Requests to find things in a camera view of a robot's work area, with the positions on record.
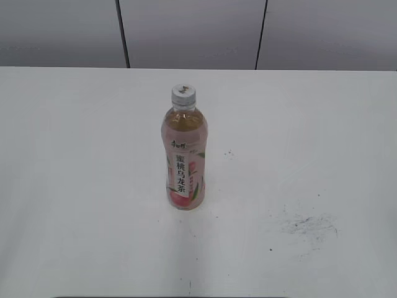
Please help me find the peach oolong tea bottle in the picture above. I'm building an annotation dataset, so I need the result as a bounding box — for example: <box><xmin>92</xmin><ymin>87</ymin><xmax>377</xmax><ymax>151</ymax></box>
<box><xmin>161</xmin><ymin>102</ymin><xmax>208</xmax><ymax>210</ymax></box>

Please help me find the white bottle cap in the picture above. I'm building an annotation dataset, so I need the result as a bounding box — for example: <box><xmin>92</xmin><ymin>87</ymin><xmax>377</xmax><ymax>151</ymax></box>
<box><xmin>171</xmin><ymin>84</ymin><xmax>196</xmax><ymax>106</ymax></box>

